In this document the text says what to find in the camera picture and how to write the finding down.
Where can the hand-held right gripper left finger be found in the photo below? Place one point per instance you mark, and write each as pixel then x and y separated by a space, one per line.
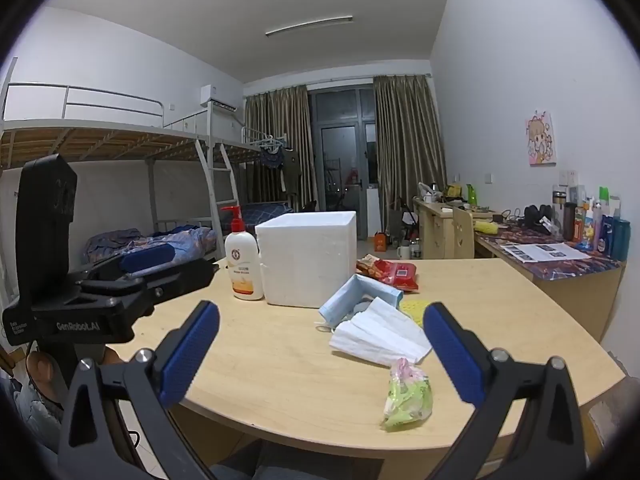
pixel 192 355

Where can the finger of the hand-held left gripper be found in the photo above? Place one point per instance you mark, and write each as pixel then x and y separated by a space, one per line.
pixel 145 258
pixel 185 275

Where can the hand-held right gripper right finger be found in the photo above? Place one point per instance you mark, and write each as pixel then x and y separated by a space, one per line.
pixel 452 355

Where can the yellow sponge cloth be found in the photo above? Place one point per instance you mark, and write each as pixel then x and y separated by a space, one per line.
pixel 415 307

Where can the green pink tissue packet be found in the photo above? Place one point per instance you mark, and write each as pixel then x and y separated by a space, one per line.
pixel 407 400

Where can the white face mask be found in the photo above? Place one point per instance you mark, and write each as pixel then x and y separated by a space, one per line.
pixel 380 332

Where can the blue face mask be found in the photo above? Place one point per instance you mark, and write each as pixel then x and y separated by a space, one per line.
pixel 370 287

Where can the white foam box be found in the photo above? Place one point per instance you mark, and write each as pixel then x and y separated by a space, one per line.
pixel 305 260

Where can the yellow soft toy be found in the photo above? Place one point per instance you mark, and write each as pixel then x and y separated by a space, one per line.
pixel 485 227

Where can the person's left hand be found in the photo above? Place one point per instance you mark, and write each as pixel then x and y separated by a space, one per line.
pixel 45 372

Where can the blue patterned quilt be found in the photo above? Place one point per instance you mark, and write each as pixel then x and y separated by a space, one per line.
pixel 190 237

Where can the white lotion pump bottle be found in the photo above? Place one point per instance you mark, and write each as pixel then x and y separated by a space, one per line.
pixel 243 270

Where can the white metal bunk bed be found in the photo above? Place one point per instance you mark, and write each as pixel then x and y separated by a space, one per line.
pixel 240 152
pixel 75 142

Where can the white mug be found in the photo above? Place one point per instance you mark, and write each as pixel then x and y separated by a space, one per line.
pixel 404 251

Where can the light wooden chair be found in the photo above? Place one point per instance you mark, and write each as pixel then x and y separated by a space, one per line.
pixel 463 235

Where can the orange red snack packet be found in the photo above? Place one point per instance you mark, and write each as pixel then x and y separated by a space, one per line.
pixel 370 265

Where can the light wooden desk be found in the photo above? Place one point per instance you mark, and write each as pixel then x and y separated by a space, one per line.
pixel 435 232

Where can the desk with patterned mat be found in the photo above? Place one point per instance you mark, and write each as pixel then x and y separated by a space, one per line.
pixel 565 285

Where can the orange box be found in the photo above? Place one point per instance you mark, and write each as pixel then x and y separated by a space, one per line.
pixel 381 242

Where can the printed paper sheet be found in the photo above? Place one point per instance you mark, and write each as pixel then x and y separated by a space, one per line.
pixel 545 252

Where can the hanging dark clothes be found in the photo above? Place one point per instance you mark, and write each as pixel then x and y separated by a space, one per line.
pixel 280 167

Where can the black headphones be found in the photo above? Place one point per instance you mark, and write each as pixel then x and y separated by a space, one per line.
pixel 535 217

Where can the green bottle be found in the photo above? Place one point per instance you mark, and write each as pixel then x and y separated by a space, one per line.
pixel 472 195

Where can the white kettle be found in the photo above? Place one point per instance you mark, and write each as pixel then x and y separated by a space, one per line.
pixel 427 192

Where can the yellow bag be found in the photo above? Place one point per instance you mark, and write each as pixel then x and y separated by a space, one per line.
pixel 453 190

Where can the brown curtain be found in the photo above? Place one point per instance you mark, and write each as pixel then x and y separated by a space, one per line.
pixel 407 150
pixel 277 135

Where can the white air conditioner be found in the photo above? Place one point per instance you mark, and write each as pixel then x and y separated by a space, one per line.
pixel 217 99

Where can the glass balcony door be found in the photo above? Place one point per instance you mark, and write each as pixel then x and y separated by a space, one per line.
pixel 340 160

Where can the row of toiletry bottles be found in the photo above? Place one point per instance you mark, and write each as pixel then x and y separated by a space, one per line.
pixel 607 232

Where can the ceiling tube light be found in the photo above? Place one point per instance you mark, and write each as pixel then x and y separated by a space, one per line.
pixel 310 26

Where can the white wall socket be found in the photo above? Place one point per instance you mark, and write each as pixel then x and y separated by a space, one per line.
pixel 568 178

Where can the pink cartoon wall poster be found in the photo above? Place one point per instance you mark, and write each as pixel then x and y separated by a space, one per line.
pixel 541 139

